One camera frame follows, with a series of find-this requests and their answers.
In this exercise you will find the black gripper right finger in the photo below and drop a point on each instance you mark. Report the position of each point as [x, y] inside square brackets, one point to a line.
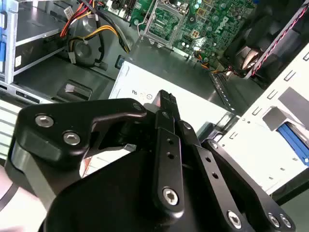
[241, 180]

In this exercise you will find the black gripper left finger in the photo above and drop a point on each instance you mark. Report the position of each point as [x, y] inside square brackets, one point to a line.
[96, 108]

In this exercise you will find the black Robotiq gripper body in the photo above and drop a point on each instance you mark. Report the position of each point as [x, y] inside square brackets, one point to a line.
[108, 205]

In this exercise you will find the hard disk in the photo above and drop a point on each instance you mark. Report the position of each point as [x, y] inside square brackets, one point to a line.
[294, 142]

